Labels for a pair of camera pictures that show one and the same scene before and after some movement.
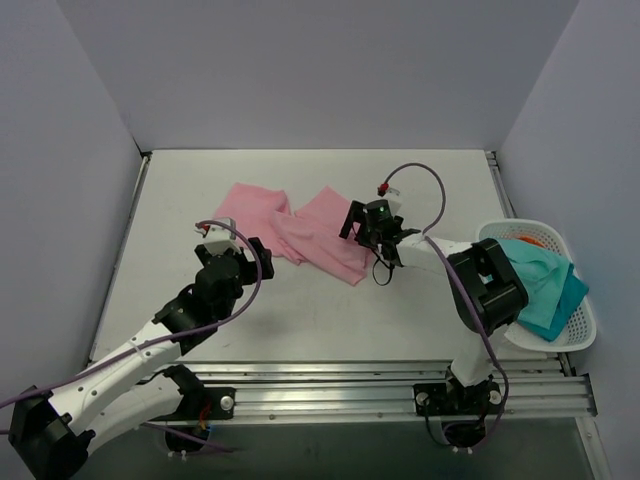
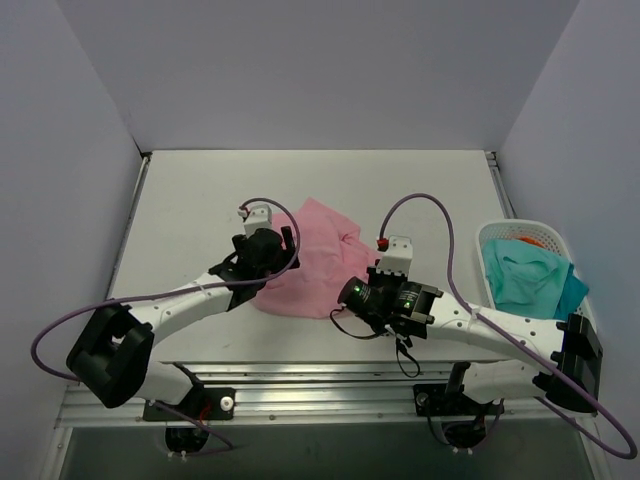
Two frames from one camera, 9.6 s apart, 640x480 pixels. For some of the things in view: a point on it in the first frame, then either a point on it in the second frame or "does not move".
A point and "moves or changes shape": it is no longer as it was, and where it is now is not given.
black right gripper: (364, 226) → (378, 279)
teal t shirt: (552, 284) does not move
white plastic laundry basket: (578, 330) does not move
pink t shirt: (310, 235) moves or changes shape
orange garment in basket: (531, 240) does not move
